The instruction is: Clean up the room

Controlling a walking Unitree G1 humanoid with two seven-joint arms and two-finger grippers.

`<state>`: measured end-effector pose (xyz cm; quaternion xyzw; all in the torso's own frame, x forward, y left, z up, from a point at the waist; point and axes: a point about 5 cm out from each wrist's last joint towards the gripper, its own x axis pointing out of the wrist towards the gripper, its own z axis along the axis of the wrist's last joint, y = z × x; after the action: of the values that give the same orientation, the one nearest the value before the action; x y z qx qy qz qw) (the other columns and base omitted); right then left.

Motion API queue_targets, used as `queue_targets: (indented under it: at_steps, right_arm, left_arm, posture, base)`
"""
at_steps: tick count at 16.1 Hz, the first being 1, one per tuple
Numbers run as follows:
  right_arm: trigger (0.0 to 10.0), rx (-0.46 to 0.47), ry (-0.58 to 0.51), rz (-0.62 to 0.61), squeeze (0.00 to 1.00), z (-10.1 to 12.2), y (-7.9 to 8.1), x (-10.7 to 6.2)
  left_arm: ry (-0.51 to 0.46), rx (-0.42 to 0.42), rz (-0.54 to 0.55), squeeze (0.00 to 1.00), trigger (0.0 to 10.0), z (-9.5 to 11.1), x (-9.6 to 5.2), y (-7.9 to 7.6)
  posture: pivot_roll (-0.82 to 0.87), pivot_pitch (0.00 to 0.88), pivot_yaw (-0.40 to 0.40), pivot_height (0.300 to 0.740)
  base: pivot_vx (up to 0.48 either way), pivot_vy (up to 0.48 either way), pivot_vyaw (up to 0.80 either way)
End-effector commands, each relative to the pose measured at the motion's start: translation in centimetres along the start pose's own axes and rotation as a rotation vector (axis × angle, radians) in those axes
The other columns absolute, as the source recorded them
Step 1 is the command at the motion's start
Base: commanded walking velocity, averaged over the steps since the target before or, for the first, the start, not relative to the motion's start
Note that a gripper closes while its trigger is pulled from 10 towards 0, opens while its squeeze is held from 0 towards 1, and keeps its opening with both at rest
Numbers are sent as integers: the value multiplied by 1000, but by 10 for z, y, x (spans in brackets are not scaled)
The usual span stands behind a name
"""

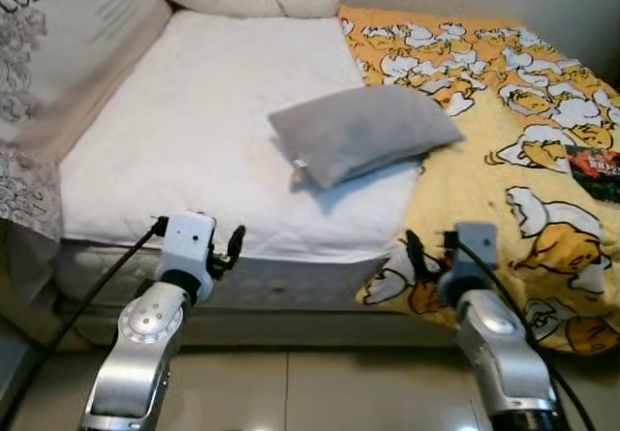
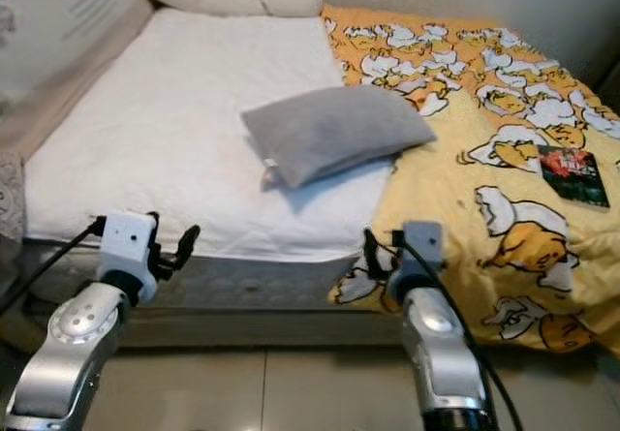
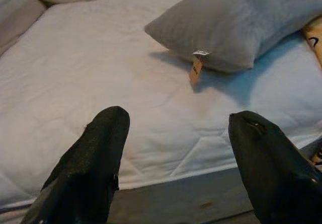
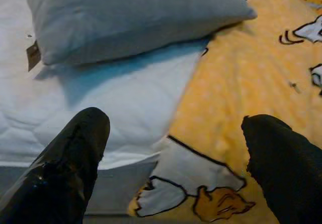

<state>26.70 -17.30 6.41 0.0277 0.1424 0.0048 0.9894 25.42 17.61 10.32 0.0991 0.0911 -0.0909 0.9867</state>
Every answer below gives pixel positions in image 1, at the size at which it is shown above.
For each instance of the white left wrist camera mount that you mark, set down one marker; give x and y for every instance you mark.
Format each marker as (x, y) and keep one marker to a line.
(186, 242)

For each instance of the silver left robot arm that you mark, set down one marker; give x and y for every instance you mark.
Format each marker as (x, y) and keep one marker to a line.
(136, 354)

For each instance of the dark red cover book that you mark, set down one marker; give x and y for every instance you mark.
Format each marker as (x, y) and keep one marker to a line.
(596, 171)

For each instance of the beige bed base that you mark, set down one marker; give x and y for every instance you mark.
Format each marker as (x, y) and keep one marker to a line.
(291, 329)

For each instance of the white quilted mattress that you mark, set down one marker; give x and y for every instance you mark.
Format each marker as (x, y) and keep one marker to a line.
(194, 140)

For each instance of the grey rectangular pillow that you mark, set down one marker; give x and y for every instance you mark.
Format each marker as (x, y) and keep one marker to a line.
(358, 131)

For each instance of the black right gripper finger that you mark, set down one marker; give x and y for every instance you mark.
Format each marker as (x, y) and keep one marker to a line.
(415, 255)

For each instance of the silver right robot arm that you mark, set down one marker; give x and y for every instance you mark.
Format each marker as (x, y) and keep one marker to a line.
(499, 354)

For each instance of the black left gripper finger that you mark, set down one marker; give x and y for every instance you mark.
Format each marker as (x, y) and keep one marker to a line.
(236, 243)

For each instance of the yellow cartoon egg blanket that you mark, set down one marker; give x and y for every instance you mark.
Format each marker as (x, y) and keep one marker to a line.
(465, 218)

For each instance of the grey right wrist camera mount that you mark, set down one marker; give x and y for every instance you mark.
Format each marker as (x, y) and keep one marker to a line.
(475, 247)

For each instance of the printed grey headboard cushion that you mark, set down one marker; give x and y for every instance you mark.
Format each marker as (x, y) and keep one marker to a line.
(68, 34)

